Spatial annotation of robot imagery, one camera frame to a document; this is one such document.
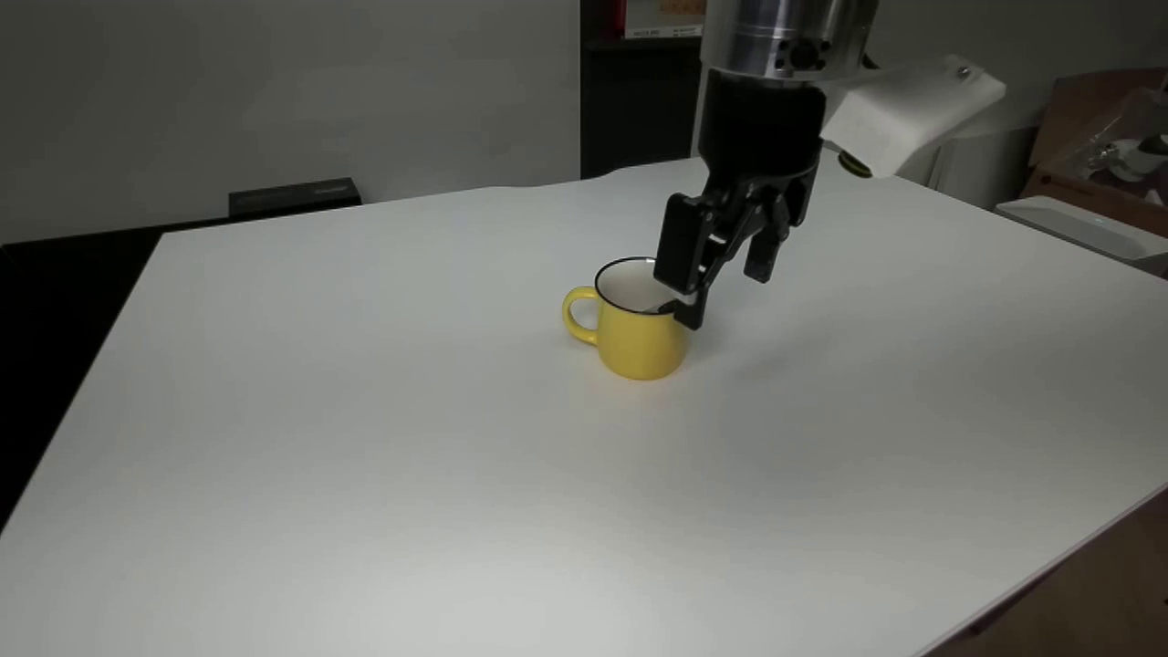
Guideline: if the white foam board stack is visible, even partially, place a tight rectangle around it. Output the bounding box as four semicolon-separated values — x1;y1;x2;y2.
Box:
996;197;1168;263

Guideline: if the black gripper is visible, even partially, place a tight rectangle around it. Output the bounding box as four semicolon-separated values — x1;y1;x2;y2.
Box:
654;73;826;329

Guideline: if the black box behind table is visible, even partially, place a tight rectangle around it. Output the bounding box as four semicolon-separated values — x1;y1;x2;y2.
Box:
229;179;361;220

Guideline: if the dark pillar with poster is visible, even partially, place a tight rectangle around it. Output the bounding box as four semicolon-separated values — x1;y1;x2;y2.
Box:
580;0;699;174

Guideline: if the brown cardboard box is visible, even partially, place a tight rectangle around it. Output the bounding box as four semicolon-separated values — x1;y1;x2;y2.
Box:
1025;71;1168;237

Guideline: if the red and white poster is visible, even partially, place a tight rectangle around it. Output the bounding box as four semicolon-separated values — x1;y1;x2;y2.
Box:
620;0;704;40

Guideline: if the yellow enamel mug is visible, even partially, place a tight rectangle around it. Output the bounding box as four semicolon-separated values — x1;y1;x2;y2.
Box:
558;257;689;380

